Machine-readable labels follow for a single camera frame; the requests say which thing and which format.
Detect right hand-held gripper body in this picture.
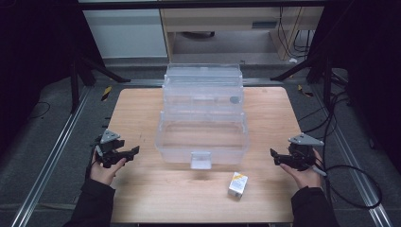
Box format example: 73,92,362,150
288,132,325,172

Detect person's left hand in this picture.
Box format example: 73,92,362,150
89,150,127,186

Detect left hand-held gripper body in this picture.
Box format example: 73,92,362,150
94,129,127,168

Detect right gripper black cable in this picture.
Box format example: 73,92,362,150
311,164,383,210

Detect small white yellow carton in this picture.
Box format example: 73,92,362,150
227,171,249,200

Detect bundle of black floor cables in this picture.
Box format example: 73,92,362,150
297,89,352,143

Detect thin black floor cable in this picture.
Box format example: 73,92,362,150
27,101,51,120

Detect aluminium cross rail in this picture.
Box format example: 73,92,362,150
119,78,304,88

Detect black metal stand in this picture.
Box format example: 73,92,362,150
69,0,131,114
270,53,336,108

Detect person's right hand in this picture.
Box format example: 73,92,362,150
279,148,324,190

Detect white cabinet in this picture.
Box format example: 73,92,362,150
82,9,168,60

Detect clear plastic storage box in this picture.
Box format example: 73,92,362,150
154,62,250,171

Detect aluminium floor rail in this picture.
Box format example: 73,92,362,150
10,86,93,227
310,84,395,227

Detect black cables under desk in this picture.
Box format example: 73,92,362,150
277,6,316,60

